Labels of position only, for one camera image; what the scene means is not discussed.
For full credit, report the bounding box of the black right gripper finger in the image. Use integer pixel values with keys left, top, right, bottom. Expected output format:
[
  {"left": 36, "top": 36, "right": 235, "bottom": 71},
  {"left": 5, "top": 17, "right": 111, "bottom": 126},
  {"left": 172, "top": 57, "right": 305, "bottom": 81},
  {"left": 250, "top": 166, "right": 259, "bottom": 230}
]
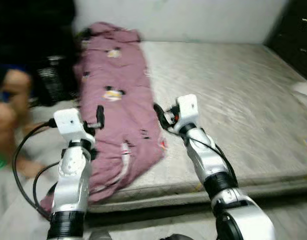
[{"left": 153, "top": 102, "right": 169, "bottom": 130}]

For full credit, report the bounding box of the white pillow with handwriting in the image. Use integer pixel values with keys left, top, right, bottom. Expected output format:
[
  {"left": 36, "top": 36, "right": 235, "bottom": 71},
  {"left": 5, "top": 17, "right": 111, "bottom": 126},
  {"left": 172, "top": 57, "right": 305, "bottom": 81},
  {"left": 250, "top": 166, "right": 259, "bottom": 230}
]
[{"left": 292, "top": 80, "right": 307, "bottom": 98}]

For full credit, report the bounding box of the pink printed blanket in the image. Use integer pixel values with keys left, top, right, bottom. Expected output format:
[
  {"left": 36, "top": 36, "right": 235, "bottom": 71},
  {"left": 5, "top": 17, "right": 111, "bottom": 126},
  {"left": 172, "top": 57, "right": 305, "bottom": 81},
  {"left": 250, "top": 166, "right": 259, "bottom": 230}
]
[{"left": 41, "top": 21, "right": 167, "bottom": 211}]

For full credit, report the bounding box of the black tower appliance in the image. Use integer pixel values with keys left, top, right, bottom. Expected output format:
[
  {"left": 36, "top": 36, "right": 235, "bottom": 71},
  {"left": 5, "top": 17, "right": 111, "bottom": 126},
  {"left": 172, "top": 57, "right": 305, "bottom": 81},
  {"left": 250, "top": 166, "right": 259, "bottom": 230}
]
[{"left": 36, "top": 55, "right": 77, "bottom": 103}]

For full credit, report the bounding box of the white patterned mattress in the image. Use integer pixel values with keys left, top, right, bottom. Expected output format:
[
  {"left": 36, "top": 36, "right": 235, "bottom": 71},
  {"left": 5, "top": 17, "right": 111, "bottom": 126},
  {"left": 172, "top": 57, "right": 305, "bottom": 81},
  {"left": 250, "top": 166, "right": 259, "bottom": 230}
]
[{"left": 88, "top": 41, "right": 307, "bottom": 213}]

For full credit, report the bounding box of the seated person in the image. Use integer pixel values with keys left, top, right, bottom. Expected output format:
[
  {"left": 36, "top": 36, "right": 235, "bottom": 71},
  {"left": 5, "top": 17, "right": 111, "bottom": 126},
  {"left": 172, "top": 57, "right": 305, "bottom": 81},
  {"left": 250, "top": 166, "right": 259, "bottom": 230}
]
[{"left": 0, "top": 67, "right": 44, "bottom": 181}]

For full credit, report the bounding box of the grey robot left leg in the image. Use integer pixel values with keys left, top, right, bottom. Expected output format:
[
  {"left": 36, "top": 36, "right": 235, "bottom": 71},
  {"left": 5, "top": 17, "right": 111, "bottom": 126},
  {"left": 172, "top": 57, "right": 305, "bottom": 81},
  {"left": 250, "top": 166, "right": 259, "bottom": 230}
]
[{"left": 88, "top": 230, "right": 112, "bottom": 240}]

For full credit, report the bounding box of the grey robot leg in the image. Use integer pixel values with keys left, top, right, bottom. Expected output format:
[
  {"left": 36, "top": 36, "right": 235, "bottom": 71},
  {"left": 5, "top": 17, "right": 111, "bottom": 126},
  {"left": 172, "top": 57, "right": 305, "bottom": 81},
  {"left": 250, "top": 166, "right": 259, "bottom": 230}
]
[
  {"left": 88, "top": 230, "right": 112, "bottom": 240},
  {"left": 161, "top": 233, "right": 194, "bottom": 240}
]

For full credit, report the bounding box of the grey robot right leg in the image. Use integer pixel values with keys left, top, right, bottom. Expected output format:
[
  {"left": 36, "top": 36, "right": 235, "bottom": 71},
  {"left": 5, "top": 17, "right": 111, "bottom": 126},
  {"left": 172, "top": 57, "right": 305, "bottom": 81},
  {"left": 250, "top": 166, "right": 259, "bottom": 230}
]
[{"left": 161, "top": 233, "right": 194, "bottom": 240}]

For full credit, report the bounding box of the black tufted headboard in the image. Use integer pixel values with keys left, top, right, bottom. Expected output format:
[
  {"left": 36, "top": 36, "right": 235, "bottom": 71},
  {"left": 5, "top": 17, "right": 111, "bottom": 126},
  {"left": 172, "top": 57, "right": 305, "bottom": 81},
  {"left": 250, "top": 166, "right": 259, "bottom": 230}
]
[{"left": 266, "top": 0, "right": 307, "bottom": 81}]

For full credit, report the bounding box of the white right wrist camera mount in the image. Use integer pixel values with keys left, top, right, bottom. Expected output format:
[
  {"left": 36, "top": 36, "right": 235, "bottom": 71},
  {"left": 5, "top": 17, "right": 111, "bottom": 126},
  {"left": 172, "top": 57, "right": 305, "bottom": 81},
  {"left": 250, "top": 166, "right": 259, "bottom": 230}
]
[{"left": 176, "top": 94, "right": 199, "bottom": 126}]

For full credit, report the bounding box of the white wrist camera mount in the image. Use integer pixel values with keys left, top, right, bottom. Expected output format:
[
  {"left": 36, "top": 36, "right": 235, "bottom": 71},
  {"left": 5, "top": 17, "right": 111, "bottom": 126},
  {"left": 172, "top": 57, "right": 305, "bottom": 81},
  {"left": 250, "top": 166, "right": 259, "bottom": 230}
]
[
  {"left": 176, "top": 94, "right": 199, "bottom": 126},
  {"left": 52, "top": 107, "right": 97, "bottom": 146}
]

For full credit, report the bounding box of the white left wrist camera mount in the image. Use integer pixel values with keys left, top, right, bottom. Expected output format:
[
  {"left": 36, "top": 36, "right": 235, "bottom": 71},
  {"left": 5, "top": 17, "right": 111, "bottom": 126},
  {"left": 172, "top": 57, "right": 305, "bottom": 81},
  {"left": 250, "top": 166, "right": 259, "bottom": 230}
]
[{"left": 52, "top": 107, "right": 97, "bottom": 146}]

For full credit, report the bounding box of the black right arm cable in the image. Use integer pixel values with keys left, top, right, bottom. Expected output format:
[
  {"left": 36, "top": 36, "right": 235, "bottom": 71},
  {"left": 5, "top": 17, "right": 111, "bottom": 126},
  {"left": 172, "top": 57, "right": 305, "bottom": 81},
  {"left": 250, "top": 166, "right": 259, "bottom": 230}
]
[{"left": 158, "top": 122, "right": 239, "bottom": 186}]

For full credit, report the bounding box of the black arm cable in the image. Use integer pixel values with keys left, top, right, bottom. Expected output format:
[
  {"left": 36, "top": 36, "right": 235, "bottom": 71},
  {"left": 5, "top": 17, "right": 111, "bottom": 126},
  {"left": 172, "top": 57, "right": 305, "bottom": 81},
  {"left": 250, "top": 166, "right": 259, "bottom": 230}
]
[
  {"left": 32, "top": 161, "right": 62, "bottom": 201},
  {"left": 12, "top": 122, "right": 57, "bottom": 221},
  {"left": 158, "top": 122, "right": 239, "bottom": 186}
]

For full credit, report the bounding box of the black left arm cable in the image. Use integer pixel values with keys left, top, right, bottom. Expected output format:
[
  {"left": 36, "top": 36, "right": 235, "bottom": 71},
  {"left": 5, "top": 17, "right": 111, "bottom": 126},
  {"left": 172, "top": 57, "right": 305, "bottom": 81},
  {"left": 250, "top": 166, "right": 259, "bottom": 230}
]
[
  {"left": 12, "top": 122, "right": 57, "bottom": 221},
  {"left": 32, "top": 161, "right": 62, "bottom": 201}
]

